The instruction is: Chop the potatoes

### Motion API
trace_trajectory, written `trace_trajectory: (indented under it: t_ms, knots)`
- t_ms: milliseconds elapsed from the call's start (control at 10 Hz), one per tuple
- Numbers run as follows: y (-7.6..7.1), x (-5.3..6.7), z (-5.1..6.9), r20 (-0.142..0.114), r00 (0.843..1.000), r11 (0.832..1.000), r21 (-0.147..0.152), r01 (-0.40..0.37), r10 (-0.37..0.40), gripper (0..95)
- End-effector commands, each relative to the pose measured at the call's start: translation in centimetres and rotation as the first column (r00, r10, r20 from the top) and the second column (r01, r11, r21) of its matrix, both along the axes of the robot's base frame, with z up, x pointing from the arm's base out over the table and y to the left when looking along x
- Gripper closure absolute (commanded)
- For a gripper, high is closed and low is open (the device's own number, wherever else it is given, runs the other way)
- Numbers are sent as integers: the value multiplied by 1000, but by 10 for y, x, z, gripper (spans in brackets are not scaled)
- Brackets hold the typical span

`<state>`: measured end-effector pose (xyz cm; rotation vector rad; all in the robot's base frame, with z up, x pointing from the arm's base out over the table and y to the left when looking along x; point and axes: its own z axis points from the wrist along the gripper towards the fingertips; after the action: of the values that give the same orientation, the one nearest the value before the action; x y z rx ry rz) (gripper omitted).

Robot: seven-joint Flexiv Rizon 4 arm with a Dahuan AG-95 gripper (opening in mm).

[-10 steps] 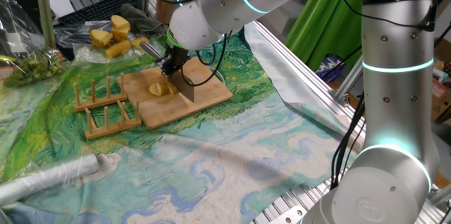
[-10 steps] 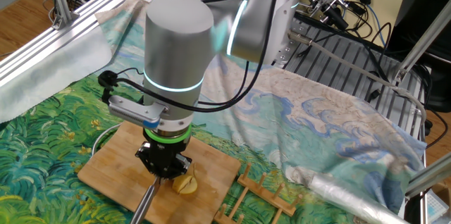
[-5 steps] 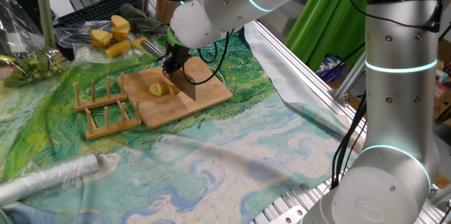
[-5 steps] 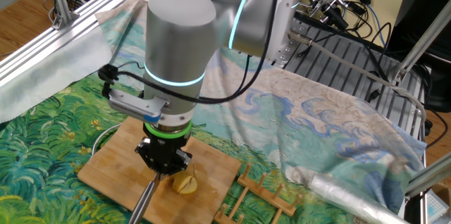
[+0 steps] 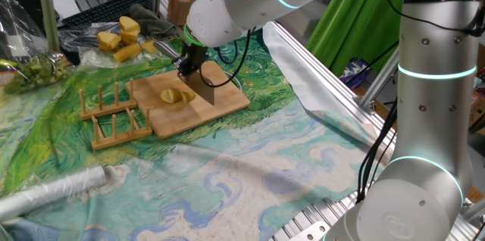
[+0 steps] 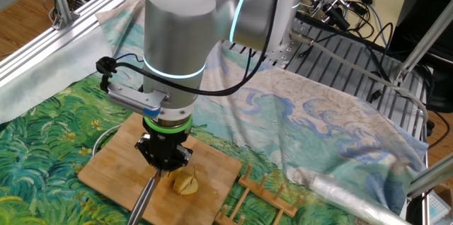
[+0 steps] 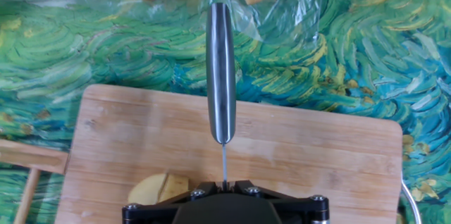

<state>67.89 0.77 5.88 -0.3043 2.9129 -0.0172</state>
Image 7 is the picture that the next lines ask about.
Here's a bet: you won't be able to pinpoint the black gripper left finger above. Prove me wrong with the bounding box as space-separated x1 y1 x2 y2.
122 180 224 224

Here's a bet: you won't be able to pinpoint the bamboo cutting board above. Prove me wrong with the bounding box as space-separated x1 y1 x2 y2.
54 83 404 224

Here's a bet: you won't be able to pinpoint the cut potato slice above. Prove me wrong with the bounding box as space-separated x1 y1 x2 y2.
158 173 190 203

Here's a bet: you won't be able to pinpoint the white wire loop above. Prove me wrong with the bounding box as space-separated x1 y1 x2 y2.
400 180 423 224

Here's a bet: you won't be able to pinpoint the half potato with skin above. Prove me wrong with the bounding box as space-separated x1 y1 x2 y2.
127 173 168 206

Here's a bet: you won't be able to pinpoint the steel cleaver knife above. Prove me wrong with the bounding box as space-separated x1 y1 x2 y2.
206 2 237 192

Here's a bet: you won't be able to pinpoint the painted landscape tablecloth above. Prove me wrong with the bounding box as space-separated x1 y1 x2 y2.
0 0 451 224

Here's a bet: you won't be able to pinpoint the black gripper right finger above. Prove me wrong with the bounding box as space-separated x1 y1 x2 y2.
225 180 330 224

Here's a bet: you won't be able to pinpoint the wooden peg dish rack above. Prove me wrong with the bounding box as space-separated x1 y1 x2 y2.
0 138 70 224

